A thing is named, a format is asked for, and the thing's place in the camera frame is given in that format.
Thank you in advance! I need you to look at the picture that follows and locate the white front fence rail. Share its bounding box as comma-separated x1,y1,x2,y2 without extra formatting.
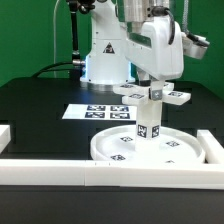
0,159,224,190

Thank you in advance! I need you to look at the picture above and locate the white round table top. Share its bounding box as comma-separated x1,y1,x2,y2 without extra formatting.
90,125,205,164

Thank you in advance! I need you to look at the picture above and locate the white fiducial marker sheet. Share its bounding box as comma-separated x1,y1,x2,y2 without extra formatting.
63,104,137,121

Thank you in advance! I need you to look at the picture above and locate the black cable bundle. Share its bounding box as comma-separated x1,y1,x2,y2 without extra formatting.
31,60,86,78

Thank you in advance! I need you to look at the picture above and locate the white right fence piece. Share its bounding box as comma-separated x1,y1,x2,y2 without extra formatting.
197,130,224,164

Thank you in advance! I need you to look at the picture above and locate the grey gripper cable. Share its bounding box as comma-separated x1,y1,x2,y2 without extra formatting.
151,0,209,46

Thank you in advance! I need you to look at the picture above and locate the white fence piece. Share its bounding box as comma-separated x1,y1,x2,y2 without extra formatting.
197,130,224,164
0,125,11,154

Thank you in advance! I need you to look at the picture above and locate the thin white hanging cable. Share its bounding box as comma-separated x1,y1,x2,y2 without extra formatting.
52,0,62,78

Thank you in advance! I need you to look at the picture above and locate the white left fence piece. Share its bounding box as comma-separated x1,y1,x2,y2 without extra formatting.
0,125,11,154

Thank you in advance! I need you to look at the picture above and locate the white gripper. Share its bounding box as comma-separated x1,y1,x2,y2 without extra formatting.
123,16,184,100

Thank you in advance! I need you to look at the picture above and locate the white cross-shaped table base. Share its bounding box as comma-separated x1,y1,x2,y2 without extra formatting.
113,82,191,106

